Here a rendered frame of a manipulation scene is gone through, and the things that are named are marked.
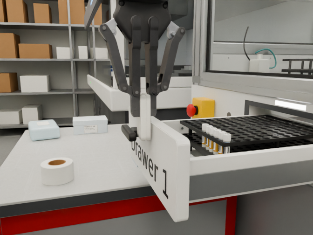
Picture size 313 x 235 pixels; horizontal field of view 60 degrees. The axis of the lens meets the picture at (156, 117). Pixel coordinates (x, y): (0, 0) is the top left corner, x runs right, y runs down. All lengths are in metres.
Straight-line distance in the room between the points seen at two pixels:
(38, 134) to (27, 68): 3.78
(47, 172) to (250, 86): 0.51
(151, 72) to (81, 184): 0.33
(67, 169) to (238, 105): 0.45
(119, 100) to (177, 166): 0.95
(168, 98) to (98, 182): 0.78
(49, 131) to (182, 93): 0.66
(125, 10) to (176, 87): 0.96
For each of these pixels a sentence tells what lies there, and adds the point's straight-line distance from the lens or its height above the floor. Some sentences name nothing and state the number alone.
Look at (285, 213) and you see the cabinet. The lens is 0.66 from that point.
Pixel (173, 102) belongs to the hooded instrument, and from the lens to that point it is 1.33.
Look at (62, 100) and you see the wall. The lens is 4.70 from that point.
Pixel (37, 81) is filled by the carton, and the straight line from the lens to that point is 4.25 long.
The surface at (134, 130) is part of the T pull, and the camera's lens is 0.44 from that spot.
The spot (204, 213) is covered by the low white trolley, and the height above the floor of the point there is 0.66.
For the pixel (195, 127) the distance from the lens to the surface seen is 0.51.
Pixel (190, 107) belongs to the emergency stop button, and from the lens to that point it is 0.84.
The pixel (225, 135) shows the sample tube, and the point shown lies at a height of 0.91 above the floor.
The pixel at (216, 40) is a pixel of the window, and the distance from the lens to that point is 0.88.
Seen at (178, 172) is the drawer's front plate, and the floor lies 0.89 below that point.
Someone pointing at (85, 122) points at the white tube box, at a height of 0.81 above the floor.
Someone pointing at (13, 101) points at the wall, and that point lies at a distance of 4.84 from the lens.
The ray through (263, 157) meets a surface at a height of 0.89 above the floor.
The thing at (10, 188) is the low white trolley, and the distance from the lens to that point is 0.67.
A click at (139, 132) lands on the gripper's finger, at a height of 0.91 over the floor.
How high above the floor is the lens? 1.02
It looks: 11 degrees down
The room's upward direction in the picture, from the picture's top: straight up
